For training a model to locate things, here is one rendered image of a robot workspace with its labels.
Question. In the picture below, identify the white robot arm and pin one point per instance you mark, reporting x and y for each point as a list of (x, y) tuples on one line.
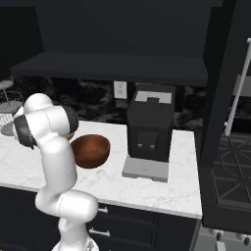
[(55, 157)]

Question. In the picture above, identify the large brown bowl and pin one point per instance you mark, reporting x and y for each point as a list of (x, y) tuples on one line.
[(90, 151)]

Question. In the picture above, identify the black cabinet door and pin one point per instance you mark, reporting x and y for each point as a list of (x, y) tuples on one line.
[(222, 65)]

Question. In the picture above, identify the black coffee machine grey base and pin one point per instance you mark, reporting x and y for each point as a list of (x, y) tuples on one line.
[(149, 130)]

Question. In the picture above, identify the black drawer front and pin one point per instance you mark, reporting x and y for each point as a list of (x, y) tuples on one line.
[(130, 237), (130, 214)]

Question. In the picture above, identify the black base cupboard panel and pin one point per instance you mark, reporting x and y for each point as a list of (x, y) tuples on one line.
[(176, 233)]

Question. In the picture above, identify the black stove with grates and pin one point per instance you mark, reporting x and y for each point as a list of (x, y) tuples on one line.
[(232, 183)]

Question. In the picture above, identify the black base cupboard door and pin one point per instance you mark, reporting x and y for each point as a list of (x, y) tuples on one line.
[(19, 219)]

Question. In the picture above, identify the white wall socket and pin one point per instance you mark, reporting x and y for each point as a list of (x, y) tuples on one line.
[(120, 89)]

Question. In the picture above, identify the black open wall cabinet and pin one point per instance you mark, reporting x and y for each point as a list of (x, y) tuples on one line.
[(111, 67)]

